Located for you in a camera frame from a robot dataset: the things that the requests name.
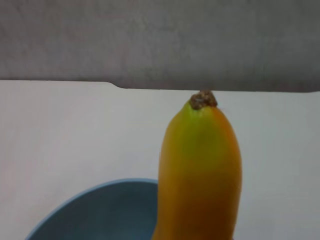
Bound yellow banana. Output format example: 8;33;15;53
152;89;243;240

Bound blue bowl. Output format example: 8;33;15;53
23;177;161;240

